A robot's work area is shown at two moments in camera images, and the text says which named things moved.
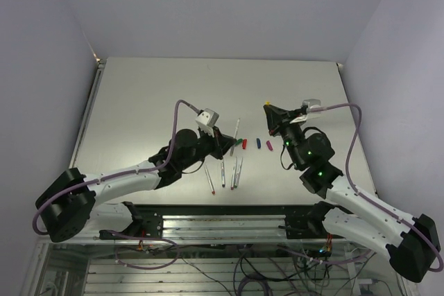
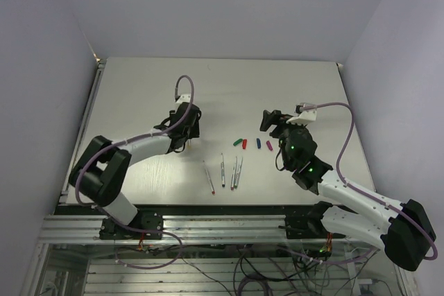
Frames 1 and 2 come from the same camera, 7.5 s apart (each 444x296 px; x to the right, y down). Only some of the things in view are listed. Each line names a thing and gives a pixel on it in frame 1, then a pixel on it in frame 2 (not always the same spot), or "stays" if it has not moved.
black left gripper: [220, 143] to [194, 132]
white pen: [223, 175] stays
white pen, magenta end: [234, 174] stays
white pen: [209, 180] stays
